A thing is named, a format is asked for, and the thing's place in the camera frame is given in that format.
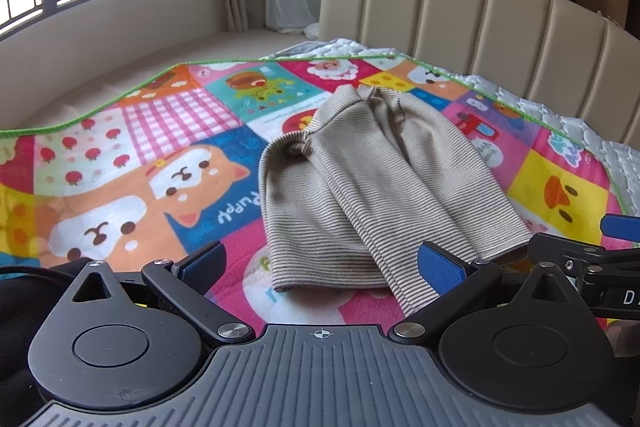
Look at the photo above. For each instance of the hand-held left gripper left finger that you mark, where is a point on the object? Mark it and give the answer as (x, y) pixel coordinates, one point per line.
(202, 268)

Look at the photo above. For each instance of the beige bay window seat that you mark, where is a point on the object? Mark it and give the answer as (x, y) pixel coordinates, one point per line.
(150, 57)

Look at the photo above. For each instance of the beige striped clothes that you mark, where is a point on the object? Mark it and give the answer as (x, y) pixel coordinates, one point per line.
(325, 187)

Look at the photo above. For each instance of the white quilted mattress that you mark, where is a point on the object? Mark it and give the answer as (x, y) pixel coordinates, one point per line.
(590, 132)

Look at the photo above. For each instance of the colourful cartoon printed blanket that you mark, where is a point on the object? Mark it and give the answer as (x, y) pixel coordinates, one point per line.
(150, 132)

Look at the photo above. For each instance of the beige padded headboard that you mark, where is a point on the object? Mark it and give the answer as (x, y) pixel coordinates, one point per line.
(450, 7)

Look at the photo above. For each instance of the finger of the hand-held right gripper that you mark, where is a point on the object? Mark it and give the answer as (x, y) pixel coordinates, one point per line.
(567, 253)
(622, 228)

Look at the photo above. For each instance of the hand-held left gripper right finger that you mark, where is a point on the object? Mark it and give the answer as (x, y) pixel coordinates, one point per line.
(442, 269)

